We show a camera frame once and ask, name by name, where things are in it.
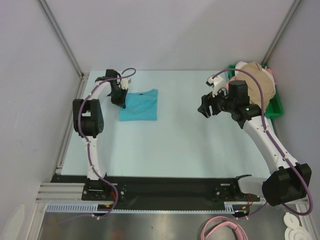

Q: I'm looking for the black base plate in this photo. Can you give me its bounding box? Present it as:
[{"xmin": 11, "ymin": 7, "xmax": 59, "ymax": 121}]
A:
[{"xmin": 51, "ymin": 175, "xmax": 260, "ymax": 211}]

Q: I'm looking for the aluminium front rail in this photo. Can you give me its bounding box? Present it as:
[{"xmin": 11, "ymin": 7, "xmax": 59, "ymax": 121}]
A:
[{"xmin": 34, "ymin": 182, "xmax": 309, "ymax": 207}]

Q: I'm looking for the pink shirt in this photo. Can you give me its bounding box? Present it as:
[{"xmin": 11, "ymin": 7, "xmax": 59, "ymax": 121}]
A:
[{"xmin": 225, "ymin": 67, "xmax": 276, "ymax": 90}]

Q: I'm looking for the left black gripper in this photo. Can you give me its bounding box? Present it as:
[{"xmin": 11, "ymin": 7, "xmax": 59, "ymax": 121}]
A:
[{"xmin": 108, "ymin": 86, "xmax": 128, "ymax": 109}]

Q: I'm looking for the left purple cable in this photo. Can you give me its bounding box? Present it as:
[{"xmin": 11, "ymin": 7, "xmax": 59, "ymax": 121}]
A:
[{"xmin": 77, "ymin": 67, "xmax": 137, "ymax": 222}]

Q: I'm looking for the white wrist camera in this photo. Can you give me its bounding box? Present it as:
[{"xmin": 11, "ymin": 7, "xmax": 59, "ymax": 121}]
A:
[
  {"xmin": 120, "ymin": 77, "xmax": 131, "ymax": 90},
  {"xmin": 206, "ymin": 75, "xmax": 225, "ymax": 97}
]

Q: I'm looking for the pink coiled cable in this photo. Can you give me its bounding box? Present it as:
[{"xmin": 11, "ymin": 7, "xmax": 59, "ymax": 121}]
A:
[{"xmin": 198, "ymin": 216, "xmax": 249, "ymax": 240}]

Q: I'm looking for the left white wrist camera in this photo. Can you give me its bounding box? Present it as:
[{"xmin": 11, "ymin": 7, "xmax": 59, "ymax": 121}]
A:
[{"xmin": 120, "ymin": 77, "xmax": 131, "ymax": 90}]

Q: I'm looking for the white slotted cable duct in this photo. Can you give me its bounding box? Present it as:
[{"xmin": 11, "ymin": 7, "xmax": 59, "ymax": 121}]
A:
[{"xmin": 46, "ymin": 203, "xmax": 248, "ymax": 214}]

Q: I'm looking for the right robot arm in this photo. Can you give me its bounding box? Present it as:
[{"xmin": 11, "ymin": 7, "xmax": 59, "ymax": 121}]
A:
[{"xmin": 198, "ymin": 76, "xmax": 312, "ymax": 206}]

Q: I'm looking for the beige shirt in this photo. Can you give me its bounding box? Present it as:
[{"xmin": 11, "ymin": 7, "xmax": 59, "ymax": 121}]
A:
[{"xmin": 235, "ymin": 62, "xmax": 276, "ymax": 111}]

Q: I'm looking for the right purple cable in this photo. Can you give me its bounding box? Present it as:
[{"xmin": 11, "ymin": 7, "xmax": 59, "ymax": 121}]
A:
[{"xmin": 211, "ymin": 68, "xmax": 314, "ymax": 220}]

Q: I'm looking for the white shirt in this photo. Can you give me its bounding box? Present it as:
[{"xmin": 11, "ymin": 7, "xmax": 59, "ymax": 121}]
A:
[{"xmin": 234, "ymin": 60, "xmax": 277, "ymax": 86}]

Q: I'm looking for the right aluminium frame post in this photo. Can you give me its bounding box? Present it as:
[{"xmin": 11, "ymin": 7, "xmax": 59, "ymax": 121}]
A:
[{"xmin": 261, "ymin": 0, "xmax": 304, "ymax": 65}]

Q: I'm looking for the green plastic bin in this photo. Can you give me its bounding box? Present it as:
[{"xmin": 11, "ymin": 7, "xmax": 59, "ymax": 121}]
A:
[{"xmin": 227, "ymin": 64, "xmax": 284, "ymax": 119}]

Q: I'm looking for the white round plastic part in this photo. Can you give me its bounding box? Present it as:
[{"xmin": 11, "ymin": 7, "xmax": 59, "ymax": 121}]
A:
[{"xmin": 283, "ymin": 212, "xmax": 312, "ymax": 240}]

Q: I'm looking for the purple cable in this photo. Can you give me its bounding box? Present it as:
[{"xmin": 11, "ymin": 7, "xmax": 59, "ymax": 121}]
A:
[
  {"xmin": 77, "ymin": 67, "xmax": 137, "ymax": 222},
  {"xmin": 211, "ymin": 68, "xmax": 314, "ymax": 220}
]

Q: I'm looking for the aluminium frame post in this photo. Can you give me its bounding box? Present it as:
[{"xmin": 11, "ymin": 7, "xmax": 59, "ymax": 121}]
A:
[
  {"xmin": 261, "ymin": 0, "xmax": 304, "ymax": 65},
  {"xmin": 36, "ymin": 0, "xmax": 84, "ymax": 79}
]

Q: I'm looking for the teal polo shirt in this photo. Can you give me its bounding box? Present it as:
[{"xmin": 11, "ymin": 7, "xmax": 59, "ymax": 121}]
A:
[{"xmin": 118, "ymin": 89, "xmax": 158, "ymax": 122}]

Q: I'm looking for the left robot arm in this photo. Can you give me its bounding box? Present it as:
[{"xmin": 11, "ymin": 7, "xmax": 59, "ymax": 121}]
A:
[{"xmin": 72, "ymin": 69, "xmax": 131, "ymax": 181}]

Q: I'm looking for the left aluminium frame post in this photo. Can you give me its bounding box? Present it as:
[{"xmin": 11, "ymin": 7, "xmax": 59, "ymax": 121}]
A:
[{"xmin": 36, "ymin": 0, "xmax": 84, "ymax": 79}]

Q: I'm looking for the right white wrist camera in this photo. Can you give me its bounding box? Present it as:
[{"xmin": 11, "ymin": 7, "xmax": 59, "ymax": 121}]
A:
[{"xmin": 206, "ymin": 75, "xmax": 225, "ymax": 97}]

